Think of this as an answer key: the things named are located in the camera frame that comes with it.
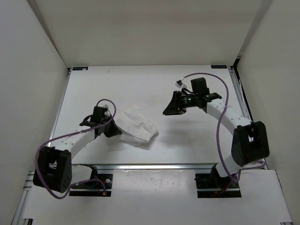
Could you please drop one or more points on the aluminium front table rail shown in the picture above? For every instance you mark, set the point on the aluminium front table rail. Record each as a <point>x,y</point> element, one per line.
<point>153,166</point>

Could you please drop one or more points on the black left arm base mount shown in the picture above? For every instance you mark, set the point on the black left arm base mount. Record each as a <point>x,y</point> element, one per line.
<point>91,182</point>

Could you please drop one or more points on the aluminium frame rail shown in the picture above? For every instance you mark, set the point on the aluminium frame rail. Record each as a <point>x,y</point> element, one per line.
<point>241,98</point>
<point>19,218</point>

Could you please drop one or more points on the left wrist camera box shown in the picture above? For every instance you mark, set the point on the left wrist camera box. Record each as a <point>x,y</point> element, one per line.
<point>107,112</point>

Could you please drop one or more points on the blue right corner label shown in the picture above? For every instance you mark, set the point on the blue right corner label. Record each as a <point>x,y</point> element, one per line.
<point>218,66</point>

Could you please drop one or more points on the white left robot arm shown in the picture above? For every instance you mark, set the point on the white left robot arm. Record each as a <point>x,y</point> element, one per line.
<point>54,164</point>

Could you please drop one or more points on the white pleated skirt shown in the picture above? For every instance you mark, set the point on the white pleated skirt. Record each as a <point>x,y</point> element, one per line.
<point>137,129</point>

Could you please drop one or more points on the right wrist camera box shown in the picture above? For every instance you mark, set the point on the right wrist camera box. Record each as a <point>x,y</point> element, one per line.
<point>179,84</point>

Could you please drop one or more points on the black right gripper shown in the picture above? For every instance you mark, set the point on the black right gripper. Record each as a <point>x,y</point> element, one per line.
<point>176,105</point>

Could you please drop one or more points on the blue corner label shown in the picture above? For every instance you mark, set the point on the blue corner label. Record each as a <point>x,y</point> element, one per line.
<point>218,66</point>
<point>80,68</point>

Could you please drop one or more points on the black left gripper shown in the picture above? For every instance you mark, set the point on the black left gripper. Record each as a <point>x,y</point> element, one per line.
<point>115,131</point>

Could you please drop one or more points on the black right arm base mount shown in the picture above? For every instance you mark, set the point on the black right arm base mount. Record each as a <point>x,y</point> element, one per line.
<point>211,185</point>

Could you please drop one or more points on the aluminium left frame rail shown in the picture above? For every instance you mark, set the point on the aluminium left frame rail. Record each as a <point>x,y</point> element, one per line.
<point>19,218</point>

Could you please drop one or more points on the aluminium right frame rail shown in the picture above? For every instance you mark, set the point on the aluminium right frame rail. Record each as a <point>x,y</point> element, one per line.
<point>241,98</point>

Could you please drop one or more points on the blue left corner label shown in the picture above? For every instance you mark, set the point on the blue left corner label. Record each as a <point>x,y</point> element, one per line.
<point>80,68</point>

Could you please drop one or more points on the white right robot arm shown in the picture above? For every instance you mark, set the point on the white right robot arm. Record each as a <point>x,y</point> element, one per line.
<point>230,119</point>

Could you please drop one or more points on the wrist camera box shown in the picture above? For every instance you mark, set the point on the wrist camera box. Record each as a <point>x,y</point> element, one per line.
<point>179,84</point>
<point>107,112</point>

